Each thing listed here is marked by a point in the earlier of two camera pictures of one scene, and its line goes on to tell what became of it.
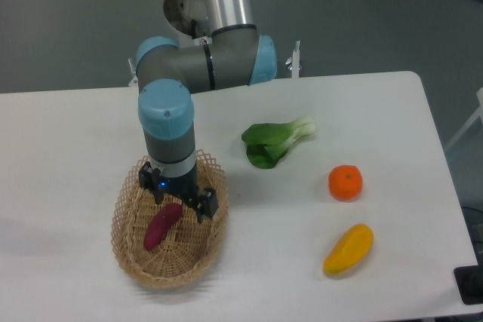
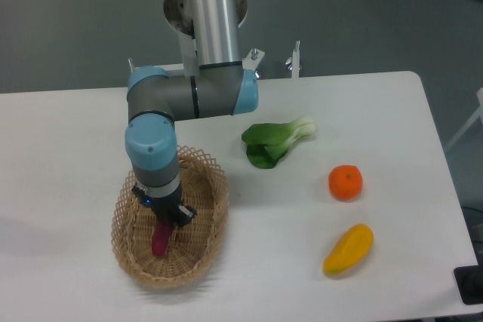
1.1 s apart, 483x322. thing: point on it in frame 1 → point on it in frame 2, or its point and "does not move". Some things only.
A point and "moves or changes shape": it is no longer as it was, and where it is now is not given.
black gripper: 204,205 → 163,207
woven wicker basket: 190,249 does not move
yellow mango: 350,249 does not move
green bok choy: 268,142 does not move
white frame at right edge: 479,115 does not move
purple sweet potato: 161,223 moves or changes shape
